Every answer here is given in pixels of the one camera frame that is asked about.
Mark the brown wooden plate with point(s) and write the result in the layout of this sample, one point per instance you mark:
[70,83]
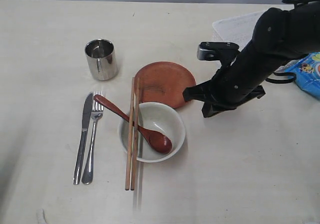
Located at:
[164,82]

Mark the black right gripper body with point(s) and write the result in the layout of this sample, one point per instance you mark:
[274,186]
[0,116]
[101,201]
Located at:
[228,92]

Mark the silver metal fork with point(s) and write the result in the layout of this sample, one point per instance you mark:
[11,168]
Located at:
[96,114]

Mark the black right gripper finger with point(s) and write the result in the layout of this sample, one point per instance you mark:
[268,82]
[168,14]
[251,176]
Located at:
[209,109]

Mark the silver foil packet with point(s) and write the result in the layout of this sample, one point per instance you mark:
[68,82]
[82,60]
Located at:
[101,59]

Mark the red-brown wooden spoon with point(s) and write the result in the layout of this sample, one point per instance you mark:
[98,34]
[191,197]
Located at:
[156,140]

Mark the white perforated plastic basket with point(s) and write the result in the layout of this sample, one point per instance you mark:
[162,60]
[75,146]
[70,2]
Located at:
[238,29]

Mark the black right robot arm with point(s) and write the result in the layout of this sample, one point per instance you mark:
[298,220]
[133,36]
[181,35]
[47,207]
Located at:
[279,36]

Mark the white ceramic bowl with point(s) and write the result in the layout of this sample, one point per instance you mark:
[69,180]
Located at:
[164,119]

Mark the silver table knife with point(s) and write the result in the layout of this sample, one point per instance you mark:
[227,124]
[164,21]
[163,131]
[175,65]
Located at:
[86,116]

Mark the blue chips bag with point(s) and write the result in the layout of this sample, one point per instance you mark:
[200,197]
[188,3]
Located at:
[307,73]

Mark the wooden chopstick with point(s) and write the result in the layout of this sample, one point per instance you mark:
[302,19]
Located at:
[136,136]
[130,138]

